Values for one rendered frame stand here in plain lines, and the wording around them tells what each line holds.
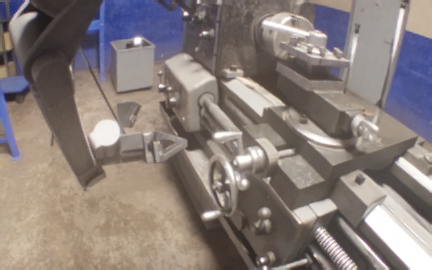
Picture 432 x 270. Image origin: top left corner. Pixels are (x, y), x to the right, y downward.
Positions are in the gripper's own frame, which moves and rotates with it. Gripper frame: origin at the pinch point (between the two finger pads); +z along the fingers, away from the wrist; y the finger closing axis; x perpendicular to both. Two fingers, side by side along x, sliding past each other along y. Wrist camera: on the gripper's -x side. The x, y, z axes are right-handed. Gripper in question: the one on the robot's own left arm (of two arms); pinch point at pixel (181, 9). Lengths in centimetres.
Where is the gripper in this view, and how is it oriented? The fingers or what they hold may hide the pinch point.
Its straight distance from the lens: 58.9
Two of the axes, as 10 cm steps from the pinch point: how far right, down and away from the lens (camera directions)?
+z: 3.5, 6.4, 6.9
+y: -5.3, -4.7, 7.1
